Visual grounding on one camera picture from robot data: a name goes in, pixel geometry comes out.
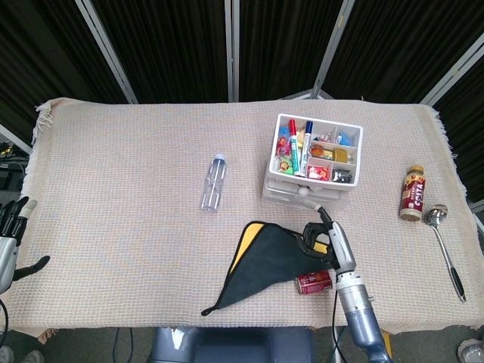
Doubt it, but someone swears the brown Costa coffee bottle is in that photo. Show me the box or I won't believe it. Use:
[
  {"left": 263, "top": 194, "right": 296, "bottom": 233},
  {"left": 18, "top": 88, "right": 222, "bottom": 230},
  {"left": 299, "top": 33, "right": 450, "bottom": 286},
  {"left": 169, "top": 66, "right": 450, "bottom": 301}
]
[{"left": 399, "top": 165, "right": 427, "bottom": 222}]

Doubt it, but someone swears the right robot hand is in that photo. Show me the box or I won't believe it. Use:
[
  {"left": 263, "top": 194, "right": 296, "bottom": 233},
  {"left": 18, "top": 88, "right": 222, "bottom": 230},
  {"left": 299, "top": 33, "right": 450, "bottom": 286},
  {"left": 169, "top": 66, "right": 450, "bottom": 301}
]
[{"left": 296, "top": 203, "right": 358, "bottom": 271}]

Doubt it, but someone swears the metal spoon black handle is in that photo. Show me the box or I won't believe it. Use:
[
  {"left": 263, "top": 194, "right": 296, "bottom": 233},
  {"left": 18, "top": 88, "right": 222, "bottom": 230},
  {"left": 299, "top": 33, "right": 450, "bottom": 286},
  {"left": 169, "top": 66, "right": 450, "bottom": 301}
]
[{"left": 422, "top": 203, "right": 467, "bottom": 303}]

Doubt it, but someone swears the blue capped white marker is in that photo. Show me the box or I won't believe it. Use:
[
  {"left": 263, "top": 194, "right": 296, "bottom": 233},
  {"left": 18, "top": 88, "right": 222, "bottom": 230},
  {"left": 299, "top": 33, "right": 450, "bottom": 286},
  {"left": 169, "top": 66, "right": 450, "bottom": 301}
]
[{"left": 296, "top": 120, "right": 315, "bottom": 178}]

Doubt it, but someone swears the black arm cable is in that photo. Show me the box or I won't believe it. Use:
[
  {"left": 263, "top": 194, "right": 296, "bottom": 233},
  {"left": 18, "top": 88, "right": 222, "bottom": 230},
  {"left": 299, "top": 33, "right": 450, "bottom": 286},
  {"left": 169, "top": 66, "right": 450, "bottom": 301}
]
[
  {"left": 0, "top": 297, "right": 10, "bottom": 337},
  {"left": 330, "top": 290, "right": 342, "bottom": 363}
]

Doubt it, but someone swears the metal table leg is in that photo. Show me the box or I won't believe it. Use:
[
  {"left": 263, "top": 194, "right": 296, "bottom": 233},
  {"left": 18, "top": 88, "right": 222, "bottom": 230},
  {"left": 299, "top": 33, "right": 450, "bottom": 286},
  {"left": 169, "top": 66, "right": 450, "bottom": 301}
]
[{"left": 330, "top": 326, "right": 343, "bottom": 363}]

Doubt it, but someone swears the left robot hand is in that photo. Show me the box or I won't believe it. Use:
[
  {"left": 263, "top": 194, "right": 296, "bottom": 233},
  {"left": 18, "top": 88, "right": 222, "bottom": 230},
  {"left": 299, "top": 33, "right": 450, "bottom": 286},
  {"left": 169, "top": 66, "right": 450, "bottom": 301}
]
[{"left": 0, "top": 195, "right": 51, "bottom": 295}]

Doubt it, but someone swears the red capped green marker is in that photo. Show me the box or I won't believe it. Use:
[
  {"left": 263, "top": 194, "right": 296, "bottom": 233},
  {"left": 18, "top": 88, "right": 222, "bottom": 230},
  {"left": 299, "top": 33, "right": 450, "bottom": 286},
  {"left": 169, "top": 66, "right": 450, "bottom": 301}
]
[{"left": 288, "top": 119, "right": 303, "bottom": 177}]

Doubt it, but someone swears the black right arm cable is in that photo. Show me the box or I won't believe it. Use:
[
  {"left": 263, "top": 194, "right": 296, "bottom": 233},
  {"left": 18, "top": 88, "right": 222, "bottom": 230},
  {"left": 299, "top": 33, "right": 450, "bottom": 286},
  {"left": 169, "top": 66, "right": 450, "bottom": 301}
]
[{"left": 330, "top": 290, "right": 342, "bottom": 363}]

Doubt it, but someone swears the clear plastic water bottle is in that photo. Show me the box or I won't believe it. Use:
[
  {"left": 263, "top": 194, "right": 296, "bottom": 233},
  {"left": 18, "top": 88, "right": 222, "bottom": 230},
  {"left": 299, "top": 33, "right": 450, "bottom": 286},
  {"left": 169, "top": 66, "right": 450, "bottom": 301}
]
[{"left": 199, "top": 153, "right": 228, "bottom": 213}]

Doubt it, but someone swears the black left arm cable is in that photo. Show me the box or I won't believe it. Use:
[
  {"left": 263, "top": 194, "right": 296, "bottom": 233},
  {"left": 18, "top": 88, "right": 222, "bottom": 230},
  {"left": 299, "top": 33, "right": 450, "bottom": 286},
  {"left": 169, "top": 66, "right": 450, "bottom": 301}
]
[{"left": 0, "top": 297, "right": 10, "bottom": 337}]

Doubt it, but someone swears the red soda can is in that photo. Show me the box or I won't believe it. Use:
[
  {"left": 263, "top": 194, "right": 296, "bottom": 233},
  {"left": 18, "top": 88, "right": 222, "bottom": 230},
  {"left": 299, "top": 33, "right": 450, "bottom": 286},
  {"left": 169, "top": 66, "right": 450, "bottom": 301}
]
[{"left": 294, "top": 269, "right": 334, "bottom": 296}]

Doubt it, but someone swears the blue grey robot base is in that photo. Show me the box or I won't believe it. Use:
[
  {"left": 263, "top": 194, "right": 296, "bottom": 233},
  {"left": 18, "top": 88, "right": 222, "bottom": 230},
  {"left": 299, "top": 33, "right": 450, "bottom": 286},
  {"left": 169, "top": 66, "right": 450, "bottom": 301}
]
[{"left": 150, "top": 326, "right": 315, "bottom": 363}]

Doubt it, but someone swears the beige woven tablecloth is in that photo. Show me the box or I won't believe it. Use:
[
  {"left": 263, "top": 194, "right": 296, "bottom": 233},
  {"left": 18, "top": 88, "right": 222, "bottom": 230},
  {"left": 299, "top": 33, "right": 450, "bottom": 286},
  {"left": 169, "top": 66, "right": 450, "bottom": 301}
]
[{"left": 7, "top": 97, "right": 484, "bottom": 341}]

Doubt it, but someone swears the clear drawer with white knob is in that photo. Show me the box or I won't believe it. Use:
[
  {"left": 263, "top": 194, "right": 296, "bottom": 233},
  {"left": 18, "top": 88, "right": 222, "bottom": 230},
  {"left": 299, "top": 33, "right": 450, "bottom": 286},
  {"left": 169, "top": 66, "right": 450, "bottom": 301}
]
[{"left": 263, "top": 180, "right": 352, "bottom": 201}]

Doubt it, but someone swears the white drawer organizer box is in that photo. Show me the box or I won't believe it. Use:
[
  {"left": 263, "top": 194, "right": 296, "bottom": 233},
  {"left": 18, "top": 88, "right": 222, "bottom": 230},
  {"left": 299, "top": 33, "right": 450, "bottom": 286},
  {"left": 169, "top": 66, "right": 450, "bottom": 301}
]
[{"left": 261, "top": 113, "right": 364, "bottom": 213}]

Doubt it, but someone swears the red candy packet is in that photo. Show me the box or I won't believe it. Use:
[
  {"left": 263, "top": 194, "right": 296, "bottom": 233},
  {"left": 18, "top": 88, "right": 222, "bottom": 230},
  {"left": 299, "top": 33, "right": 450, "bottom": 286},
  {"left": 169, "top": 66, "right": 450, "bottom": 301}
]
[{"left": 306, "top": 165, "right": 330, "bottom": 182}]

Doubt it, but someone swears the grey and yellow microfiber cloth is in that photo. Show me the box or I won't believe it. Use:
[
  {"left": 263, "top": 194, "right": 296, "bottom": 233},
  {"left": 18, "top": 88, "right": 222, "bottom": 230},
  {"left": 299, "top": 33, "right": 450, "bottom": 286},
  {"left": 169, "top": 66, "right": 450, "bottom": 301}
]
[{"left": 200, "top": 221, "right": 330, "bottom": 317}]

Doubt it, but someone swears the orange carabiner key ring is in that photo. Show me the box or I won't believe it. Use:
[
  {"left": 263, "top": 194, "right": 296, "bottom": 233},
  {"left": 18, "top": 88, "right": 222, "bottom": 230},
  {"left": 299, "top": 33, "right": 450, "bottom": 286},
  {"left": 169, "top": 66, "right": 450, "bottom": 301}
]
[{"left": 309, "top": 144, "right": 336, "bottom": 160}]

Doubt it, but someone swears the clear plastic drawer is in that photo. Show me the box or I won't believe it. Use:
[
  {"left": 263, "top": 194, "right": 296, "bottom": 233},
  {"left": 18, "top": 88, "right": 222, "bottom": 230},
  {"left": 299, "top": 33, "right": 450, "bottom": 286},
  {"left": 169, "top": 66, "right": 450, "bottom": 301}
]
[{"left": 262, "top": 191, "right": 348, "bottom": 209}]

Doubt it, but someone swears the dark folding screen grey frame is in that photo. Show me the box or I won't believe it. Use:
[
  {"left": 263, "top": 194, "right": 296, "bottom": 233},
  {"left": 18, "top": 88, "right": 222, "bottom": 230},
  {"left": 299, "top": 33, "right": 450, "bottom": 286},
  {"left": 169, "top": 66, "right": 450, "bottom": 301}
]
[{"left": 0, "top": 0, "right": 484, "bottom": 190}]

